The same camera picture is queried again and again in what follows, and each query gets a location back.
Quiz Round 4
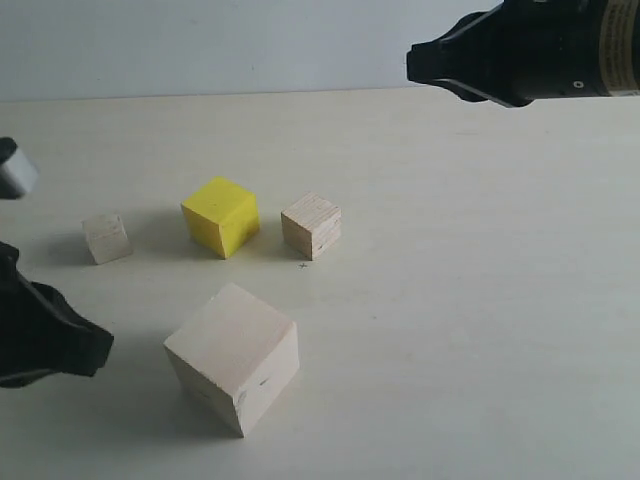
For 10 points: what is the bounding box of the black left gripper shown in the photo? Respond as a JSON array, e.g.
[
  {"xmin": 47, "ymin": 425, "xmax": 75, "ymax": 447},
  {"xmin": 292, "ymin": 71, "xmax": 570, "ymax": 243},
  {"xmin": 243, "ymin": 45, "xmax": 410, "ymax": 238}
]
[{"xmin": 1, "ymin": 243, "xmax": 114, "ymax": 388}]

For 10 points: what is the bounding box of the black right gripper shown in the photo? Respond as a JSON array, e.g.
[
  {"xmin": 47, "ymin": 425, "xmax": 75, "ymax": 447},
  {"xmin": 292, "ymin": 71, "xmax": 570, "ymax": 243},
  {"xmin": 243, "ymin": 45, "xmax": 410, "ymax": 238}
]
[{"xmin": 406, "ymin": 0, "xmax": 639, "ymax": 108}]

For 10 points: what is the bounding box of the small wooden cube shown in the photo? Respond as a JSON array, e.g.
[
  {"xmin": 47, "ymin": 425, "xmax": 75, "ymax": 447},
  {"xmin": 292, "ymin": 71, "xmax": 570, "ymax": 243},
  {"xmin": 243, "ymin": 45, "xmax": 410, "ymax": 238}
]
[{"xmin": 82, "ymin": 213, "xmax": 133, "ymax": 265}]

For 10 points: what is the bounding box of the large wooden cube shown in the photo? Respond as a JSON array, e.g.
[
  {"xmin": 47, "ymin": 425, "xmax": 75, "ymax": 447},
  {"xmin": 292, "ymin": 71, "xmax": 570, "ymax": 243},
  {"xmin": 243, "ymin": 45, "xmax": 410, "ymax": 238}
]
[{"xmin": 164, "ymin": 283, "xmax": 300, "ymax": 438}]

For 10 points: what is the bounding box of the yellow painted cube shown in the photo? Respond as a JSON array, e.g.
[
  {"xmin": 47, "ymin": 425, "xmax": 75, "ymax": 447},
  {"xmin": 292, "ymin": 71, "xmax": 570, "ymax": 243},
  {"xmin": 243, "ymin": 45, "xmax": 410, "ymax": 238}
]
[{"xmin": 181, "ymin": 176, "xmax": 260, "ymax": 259}]

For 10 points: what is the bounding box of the medium plain wooden cube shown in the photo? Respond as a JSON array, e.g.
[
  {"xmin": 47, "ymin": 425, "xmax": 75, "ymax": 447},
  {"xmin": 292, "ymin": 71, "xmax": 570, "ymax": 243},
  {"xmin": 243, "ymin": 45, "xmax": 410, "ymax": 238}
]
[{"xmin": 281, "ymin": 192, "xmax": 342, "ymax": 261}]

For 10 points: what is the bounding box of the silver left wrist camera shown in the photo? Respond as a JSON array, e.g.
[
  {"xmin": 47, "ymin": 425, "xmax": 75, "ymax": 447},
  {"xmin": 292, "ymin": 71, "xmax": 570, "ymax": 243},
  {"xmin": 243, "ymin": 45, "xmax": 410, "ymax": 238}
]
[{"xmin": 0, "ymin": 137, "xmax": 39, "ymax": 200}]

